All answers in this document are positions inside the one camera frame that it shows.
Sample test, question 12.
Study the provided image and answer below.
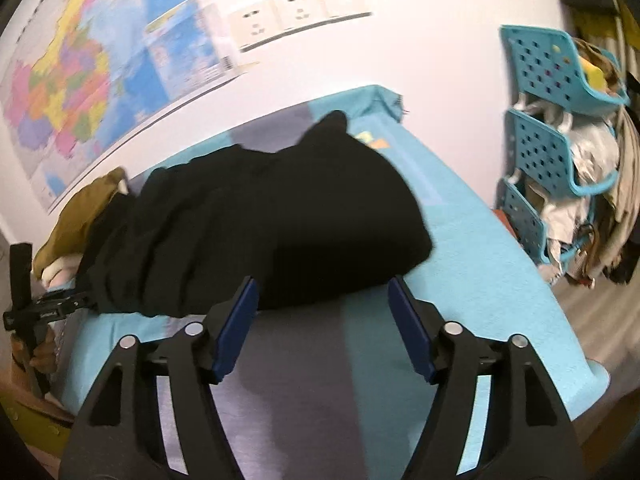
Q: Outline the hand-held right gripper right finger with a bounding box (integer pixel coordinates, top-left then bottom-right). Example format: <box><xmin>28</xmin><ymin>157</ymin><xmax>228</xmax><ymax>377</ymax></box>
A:
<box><xmin>387</xmin><ymin>275</ymin><xmax>586</xmax><ymax>480</ymax></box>

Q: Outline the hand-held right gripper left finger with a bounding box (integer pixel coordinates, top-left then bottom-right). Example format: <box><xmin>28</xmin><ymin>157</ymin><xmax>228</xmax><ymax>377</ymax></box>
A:
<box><xmin>60</xmin><ymin>275</ymin><xmax>261</xmax><ymax>480</ymax></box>

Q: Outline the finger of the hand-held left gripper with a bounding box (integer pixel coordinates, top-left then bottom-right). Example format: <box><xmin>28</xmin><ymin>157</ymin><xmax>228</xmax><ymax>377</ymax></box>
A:
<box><xmin>34</xmin><ymin>287</ymin><xmax>98</xmax><ymax>312</ymax></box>

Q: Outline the black garment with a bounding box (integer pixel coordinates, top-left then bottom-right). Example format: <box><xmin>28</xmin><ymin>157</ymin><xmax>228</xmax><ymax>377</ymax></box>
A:
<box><xmin>75</xmin><ymin>110</ymin><xmax>434</xmax><ymax>319</ymax></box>

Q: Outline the person's left forearm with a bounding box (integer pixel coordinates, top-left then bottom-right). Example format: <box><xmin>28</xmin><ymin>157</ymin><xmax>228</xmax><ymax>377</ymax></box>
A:
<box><xmin>0</xmin><ymin>360</ymin><xmax>76</xmax><ymax>428</ymax></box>

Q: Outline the person's left hand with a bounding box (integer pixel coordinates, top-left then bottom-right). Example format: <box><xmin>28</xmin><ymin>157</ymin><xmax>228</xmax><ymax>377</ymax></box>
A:
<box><xmin>12</xmin><ymin>332</ymin><xmax>57</xmax><ymax>377</ymax></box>

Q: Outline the olive brown garment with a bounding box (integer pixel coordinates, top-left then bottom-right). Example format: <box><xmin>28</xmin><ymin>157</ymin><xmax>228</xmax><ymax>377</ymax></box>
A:
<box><xmin>32</xmin><ymin>167</ymin><xmax>135</xmax><ymax>287</ymax></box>

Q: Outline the teal patterned blanket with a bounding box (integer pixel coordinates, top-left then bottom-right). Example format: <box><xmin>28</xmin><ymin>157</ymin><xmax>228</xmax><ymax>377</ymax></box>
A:
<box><xmin>50</xmin><ymin>85</ymin><xmax>612</xmax><ymax>480</ymax></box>

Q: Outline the red object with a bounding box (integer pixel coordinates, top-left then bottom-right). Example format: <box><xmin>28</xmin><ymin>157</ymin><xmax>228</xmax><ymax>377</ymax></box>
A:
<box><xmin>492</xmin><ymin>207</ymin><xmax>517</xmax><ymax>235</ymax></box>

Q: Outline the teal perforated plastic basket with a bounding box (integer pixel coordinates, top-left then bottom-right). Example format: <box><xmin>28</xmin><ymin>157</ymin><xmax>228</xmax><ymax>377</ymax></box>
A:
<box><xmin>500</xmin><ymin>25</ymin><xmax>631</xmax><ymax>117</ymax></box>
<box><xmin>502</xmin><ymin>107</ymin><xmax>621</xmax><ymax>200</ymax></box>
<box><xmin>495</xmin><ymin>177</ymin><xmax>576</xmax><ymax>267</ymax></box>

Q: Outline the white plastic bag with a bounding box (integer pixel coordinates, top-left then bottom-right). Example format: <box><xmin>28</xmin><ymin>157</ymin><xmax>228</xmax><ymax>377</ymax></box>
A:
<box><xmin>539</xmin><ymin>199</ymin><xmax>592</xmax><ymax>272</ymax></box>
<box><xmin>570</xmin><ymin>124</ymin><xmax>622</xmax><ymax>187</ymax></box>

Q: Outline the blue plastic basket rack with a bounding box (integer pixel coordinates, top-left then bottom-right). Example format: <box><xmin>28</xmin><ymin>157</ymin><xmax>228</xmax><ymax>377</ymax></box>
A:
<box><xmin>555</xmin><ymin>0</ymin><xmax>640</xmax><ymax>288</ymax></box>

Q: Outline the yellow item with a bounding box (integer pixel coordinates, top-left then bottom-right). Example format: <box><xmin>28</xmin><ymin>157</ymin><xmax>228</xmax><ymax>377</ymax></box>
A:
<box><xmin>579</xmin><ymin>57</ymin><xmax>609</xmax><ymax>90</ymax></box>

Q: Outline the colourful wall map poster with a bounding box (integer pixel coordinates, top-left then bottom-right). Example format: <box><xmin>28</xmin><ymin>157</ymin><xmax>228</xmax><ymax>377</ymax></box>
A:
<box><xmin>0</xmin><ymin>0</ymin><xmax>262</xmax><ymax>214</ymax></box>

